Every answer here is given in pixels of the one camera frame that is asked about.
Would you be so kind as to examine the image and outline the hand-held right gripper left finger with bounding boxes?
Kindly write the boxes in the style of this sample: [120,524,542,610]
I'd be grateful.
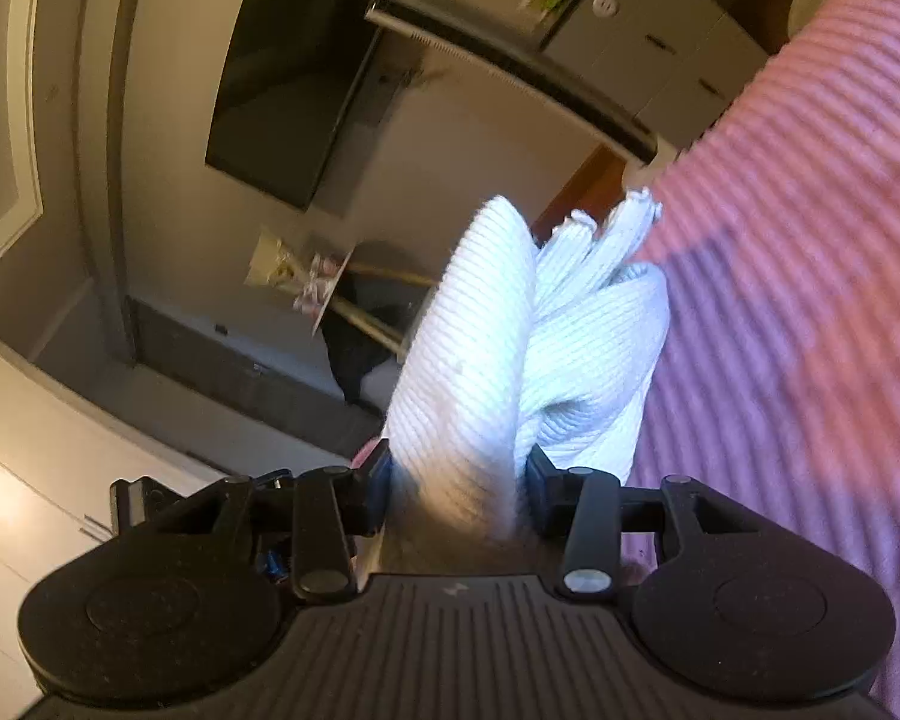
[161,439,392,607]

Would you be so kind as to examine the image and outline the wooden frame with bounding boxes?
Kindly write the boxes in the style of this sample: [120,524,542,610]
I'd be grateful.
[328,262,437,357]

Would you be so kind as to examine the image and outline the pink ribbed blanket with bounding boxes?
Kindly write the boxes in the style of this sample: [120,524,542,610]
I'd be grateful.
[619,0,900,720]

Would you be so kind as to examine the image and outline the black wall television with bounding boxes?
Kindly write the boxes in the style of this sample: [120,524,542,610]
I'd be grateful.
[205,0,383,212]

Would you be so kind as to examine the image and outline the white ribbed socks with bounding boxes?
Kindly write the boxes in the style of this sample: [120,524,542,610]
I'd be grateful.
[379,187,674,586]

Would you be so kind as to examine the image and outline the white drawer cabinet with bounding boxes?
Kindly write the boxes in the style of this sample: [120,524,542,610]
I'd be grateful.
[540,0,770,158]

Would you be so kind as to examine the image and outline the dark low cabinet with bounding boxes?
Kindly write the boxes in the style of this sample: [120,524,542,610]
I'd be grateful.
[124,294,361,425]

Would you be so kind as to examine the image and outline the white wardrobe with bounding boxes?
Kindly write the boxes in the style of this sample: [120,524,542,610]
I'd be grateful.
[0,334,226,698]

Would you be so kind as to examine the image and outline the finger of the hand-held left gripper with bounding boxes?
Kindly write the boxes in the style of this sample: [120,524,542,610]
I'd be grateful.
[111,476,179,541]

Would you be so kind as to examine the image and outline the printed paper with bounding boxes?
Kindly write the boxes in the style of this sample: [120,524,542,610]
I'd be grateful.
[244,232,357,335]

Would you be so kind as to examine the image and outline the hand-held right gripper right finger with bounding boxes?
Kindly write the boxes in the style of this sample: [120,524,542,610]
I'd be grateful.
[525,446,760,606]

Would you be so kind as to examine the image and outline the black cloth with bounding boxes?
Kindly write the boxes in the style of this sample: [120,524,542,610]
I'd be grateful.
[319,240,428,406]

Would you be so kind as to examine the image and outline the grey wall shelf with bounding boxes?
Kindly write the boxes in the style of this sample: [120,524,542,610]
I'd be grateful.
[364,0,659,164]

